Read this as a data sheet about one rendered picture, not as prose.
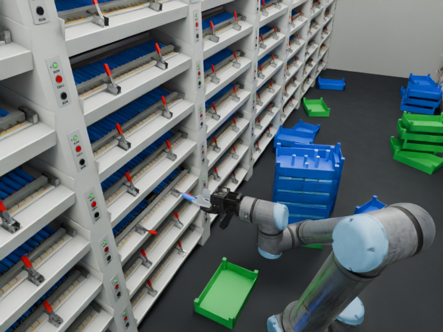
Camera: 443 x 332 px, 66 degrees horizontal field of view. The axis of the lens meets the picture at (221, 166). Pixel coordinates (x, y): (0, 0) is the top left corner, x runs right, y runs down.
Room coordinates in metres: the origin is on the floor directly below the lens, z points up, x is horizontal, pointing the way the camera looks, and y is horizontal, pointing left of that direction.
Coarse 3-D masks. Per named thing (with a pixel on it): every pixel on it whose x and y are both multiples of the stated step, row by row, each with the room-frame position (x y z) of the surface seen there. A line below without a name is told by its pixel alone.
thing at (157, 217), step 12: (180, 168) 1.45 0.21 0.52; (192, 168) 1.42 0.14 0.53; (192, 180) 1.38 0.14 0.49; (168, 204) 1.19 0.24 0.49; (156, 216) 1.11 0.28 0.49; (156, 228) 1.09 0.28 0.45; (132, 240) 0.97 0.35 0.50; (144, 240) 1.01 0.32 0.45; (120, 252) 0.91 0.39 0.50; (132, 252) 0.93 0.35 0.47
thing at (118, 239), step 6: (180, 174) 1.38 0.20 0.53; (186, 174) 1.40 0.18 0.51; (174, 180) 1.32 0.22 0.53; (168, 186) 1.28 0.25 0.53; (162, 192) 1.23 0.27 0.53; (168, 192) 1.26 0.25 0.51; (156, 198) 1.19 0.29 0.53; (162, 198) 1.21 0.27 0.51; (150, 204) 1.15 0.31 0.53; (156, 204) 1.17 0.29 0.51; (144, 210) 1.11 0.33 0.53; (150, 210) 1.13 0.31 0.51; (138, 216) 1.07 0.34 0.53; (144, 216) 1.09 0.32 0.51; (132, 222) 1.04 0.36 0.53; (138, 222) 1.05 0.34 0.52; (144, 222) 1.06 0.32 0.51; (126, 228) 1.00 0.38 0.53; (132, 228) 1.01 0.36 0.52; (120, 234) 0.97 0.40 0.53; (126, 234) 0.98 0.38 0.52; (120, 240) 0.95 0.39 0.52
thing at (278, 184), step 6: (276, 180) 1.42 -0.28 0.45; (282, 180) 1.42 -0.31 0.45; (288, 180) 1.41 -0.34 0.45; (294, 180) 1.41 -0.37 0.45; (276, 186) 1.42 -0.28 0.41; (282, 186) 1.42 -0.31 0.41; (288, 186) 1.41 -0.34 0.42; (294, 186) 1.41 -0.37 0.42; (300, 186) 1.40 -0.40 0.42; (306, 186) 1.40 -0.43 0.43; (312, 186) 1.39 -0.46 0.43; (318, 186) 1.39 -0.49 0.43; (324, 186) 1.38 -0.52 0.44; (330, 186) 1.38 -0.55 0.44; (330, 192) 1.38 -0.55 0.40
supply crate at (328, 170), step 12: (276, 156) 1.52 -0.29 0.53; (288, 156) 1.60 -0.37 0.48; (300, 156) 1.60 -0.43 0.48; (312, 156) 1.59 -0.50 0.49; (324, 156) 1.58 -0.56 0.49; (276, 168) 1.42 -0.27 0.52; (288, 168) 1.41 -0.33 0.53; (300, 168) 1.41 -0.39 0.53; (312, 168) 1.48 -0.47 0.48; (324, 168) 1.48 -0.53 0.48; (336, 168) 1.38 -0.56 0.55
